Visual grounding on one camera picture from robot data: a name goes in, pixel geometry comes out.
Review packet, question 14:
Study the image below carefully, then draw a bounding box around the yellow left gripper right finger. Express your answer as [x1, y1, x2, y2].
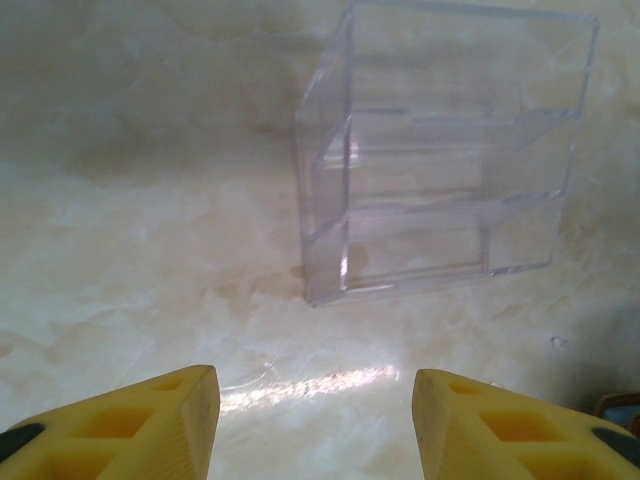
[413, 368, 640, 480]

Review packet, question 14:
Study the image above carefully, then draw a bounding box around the brown leather card holder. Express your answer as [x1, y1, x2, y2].
[594, 392, 640, 434]

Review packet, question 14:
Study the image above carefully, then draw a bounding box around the clear acrylic tiered card organizer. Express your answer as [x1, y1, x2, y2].
[294, 0, 600, 307]

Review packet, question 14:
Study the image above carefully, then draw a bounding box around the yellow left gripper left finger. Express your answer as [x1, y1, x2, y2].
[0, 364, 221, 480]

